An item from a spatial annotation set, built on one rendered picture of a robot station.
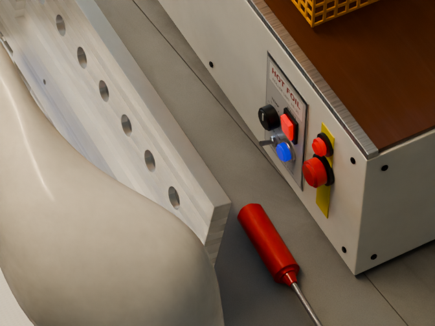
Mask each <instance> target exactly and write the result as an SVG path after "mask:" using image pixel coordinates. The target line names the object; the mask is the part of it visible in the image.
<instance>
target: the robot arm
mask: <svg viewBox="0 0 435 326"><path fill-rule="evenodd" d="M0 268H1V271H2V273H3V275H4V277H5V279H6V282H7V284H8V286H9V288H10V290H11V292H12V293H13V295H14V297H15V299H16V301H17V303H18V304H19V306H20V307H21V309H22V310H23V312H24V313H25V315H26V316H27V318H28V319H29V320H30V321H31V322H32V324H33V325H34V326H225V323H224V318H223V309H222V304H221V296H220V292H219V284H218V280H217V277H216V272H215V269H214V266H213V263H212V260H211V258H210V256H209V254H208V252H207V250H206V248H205V246H204V245H203V243H202V242H201V240H200V239H199V238H198V236H197V235H196V234H195V233H194V232H193V230H192V229H190V228H189V227H188V226H187V225H186V224H185V223H184V222H183V221H182V220H180V218H178V217H177V216H176V215H174V214H173V213H172V212H170V211H168V210H167V209H166V208H164V207H162V206H161V205H159V204H157V203H156V202H154V201H152V200H151V199H149V198H147V197H145V196H143V195H141V194H140V193H138V192H136V191H135V190H133V189H131V188H129V187H127V186H126V185H124V184H123V183H121V182H119V181H117V180H115V179H114V178H113V177H111V176H109V175H108V174H107V173H105V172H103V171H102V170H101V169H99V168H98V167H96V166H95V165H94V164H92V163H91V162H90V161H88V160H87V159H86V158H85V157H84V156H83V155H82V154H80V153H79V152H78V151H77V150H76V149H75V148H73V147H72V145H71V144H70V143H69V142H68V141H67V140H66V139H65V138H64V137H63V136H62V135H61V134H60V133H59V131H58V130H57V129H56V128H55V127H54V126H53V125H52V124H51V122H50V121H49V119H48V118H47V117H46V116H45V115H44V113H43V111H42V110H41V109H40V108H39V106H38V105H37V103H36V101H35V100H34V99H33V97H32V95H31V93H30V92H29V90H28V88H27V86H26V85H25V83H24V81H23V79H22V78H21V76H20V74H19V73H18V71H17V69H16V66H15V65H14V63H13V61H12V59H11V58H10V56H9V54H8V52H7V51H6V49H5V47H4V46H3V44H2V43H1V41H0Z"/></svg>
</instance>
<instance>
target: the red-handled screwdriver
mask: <svg viewBox="0 0 435 326"><path fill-rule="evenodd" d="M237 219H238V221H239V223H240V224H241V227H242V228H243V230H244V231H245V233H246V234H247V237H248V238H249V239H250V241H251V243H252V245H253V246H254V248H255V249H256V251H257V253H258V255H259V256H260V257H261V259H262V261H263V263H264V264H265V266H266V267H267V269H268V271H269V273H270V274H271V275H272V277H273V279H274V281H275V282H277V283H286V284H287V285H288V286H289V287H292V288H293V290H294V292H295V294H296V295H297V296H298V298H299V300H300V302H301V303H302V305H303V306H304V308H305V310H306V311H307V313H308V314H309V317H310V318H311V319H312V321H313V323H314V324H315V326H322V324H321V322H320V321H319V319H318V318H317V316H316V314H315V313H314V311H313V309H312V308H311V306H310V304H309V303H308V302H307V299H306V298H305V296H304V295H303V293H302V291H301V290H300V288H299V287H298V285H297V283H298V282H297V279H296V276H297V274H298V271H299V270H300V267H299V265H298V263H297V262H296V261H295V259H294V257H293V256H292V254H291V252H290V251H289V249H288V247H287V246H286V244H285V243H284V241H283V239H282V238H281V237H280V234H279V233H278V232H277V230H276V228H275V227H274V225H273V223H272V222H271V220H270V218H269V217H268V215H267V214H266V212H265V210H264V209H263V208H262V206H261V204H253V203H251V204H248V205H245V206H244V207H243V208H242V209H241V210H240V212H239V214H238V217H237Z"/></svg>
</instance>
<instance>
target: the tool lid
mask: <svg viewBox="0 0 435 326"><path fill-rule="evenodd" d="M62 18H63V20H64V23H65V29H64V27H63V22H62ZM1 37H5V39H6V41H7V42H8V44H9V45H10V47H11V49H12V50H13V56H12V58H13V60H14V61H15V63H16V65H17V66H18V67H19V69H20V71H21V72H22V74H23V75H24V77H25V79H26V81H27V82H28V84H29V85H30V87H31V90H30V93H31V95H32V97H33V98H34V99H35V101H36V103H37V105H38V106H39V108H40V109H41V110H42V111H43V113H44V115H45V116H46V117H47V118H48V119H49V121H50V122H51V124H52V125H53V126H54V127H55V128H56V129H57V130H58V131H59V133H60V134H61V135H62V136H63V137H64V138H65V139H66V140H67V141H68V142H69V143H70V144H71V145H72V147H73V148H75V149H76V150H77V151H78V152H79V153H80V154H82V155H83V156H84V157H85V158H86V159H87V160H88V161H90V162H91V163H92V164H94V165H95V166H96V167H98V168H99V169H101V170H102V171H103V172H105V173H107V174H108V175H109V176H111V177H113V178H114V179H115V180H117V181H119V182H121V183H123V184H124V185H126V186H127V187H129V188H131V189H133V190H135V191H136V192H138V193H140V194H141V195H143V196H145V197H147V198H149V199H151V200H152V201H154V202H156V203H157V204H159V205H161V206H162V207H164V208H166V209H167V210H168V211H170V212H172V213H173V214H174V215H176V216H177V217H178V218H180V220H182V221H183V222H184V223H185V224H186V225H187V226H188V227H189V228H190V229H192V230H193V232H194V233H195V234H196V235H197V236H198V238H199V239H200V240H201V242H202V243H203V245H204V246H205V248H206V250H207V252H208V254H209V256H210V258H211V260H212V263H213V266H214V265H215V262H216V258H217V255H218V251H219V246H220V244H221V239H222V237H223V232H224V229H225V225H226V222H227V217H228V214H229V210H230V206H231V203H232V202H231V201H230V199H229V198H228V196H227V194H226V193H225V192H224V190H223V188H222V187H221V186H220V185H219V183H218V181H217V180H216V178H215V177H214V176H213V174H212V173H211V171H210V170H209V168H208V167H207V165H206V164H205V162H204V161H203V159H202V158H201V157H200V155H199V153H198V152H197V151H196V149H195V147H194V146H193V145H192V143H191V142H190V141H189V139H188V137H187V136H186V135H185V133H184V131H183V130H182V129H181V127H180V126H179V124H178V123H177V121H176V120H175V118H174V117H173V115H172V114H171V112H170V111H169V110H168V108H167V106H166V105H165V104H164V102H163V101H162V99H161V98H160V96H159V95H158V94H157V92H156V90H155V89H154V88H153V86H152V84H151V83H150V82H149V80H148V79H147V77H146V76H145V74H144V73H143V71H142V70H141V68H140V67H139V66H138V64H137V62H136V61H135V60H134V58H133V56H132V55H131V54H130V53H129V51H128V49H127V48H126V46H125V45H124V44H123V42H122V40H121V39H120V38H119V36H118V35H117V33H116V32H115V30H114V29H113V27H112V26H111V24H110V23H109V21H108V20H107V19H106V17H105V15H104V14H103V13H102V11H101V9H99V7H98V5H97V4H96V3H95V1H94V0H0V38H1ZM84 52H85V55H86V58H87V63H86V62H85V58H84ZM105 83H106V85H107V88H108V91H109V97H108V95H107V93H106V86H105ZM128 118H129V120H130V122H131V128H132V132H131V130H130V128H129V125H128ZM151 153H152V155H153V157H154V159H155V167H154V165H153V162H152V160H151ZM175 189H176V191H177V193H178V195H179V200H180V205H179V203H178V202H177V199H176V196H175Z"/></svg>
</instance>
